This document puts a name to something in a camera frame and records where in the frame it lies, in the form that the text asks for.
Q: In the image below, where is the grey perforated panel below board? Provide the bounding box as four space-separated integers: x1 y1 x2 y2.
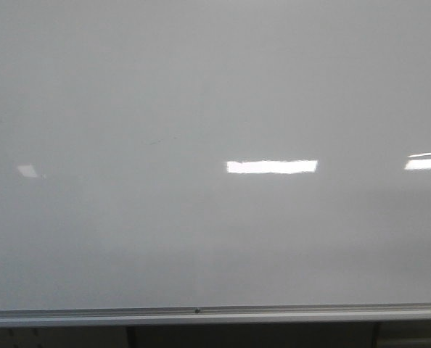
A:
0 326 130 347

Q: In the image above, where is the white whiteboard with aluminium frame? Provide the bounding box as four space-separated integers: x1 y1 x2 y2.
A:
0 1 431 328

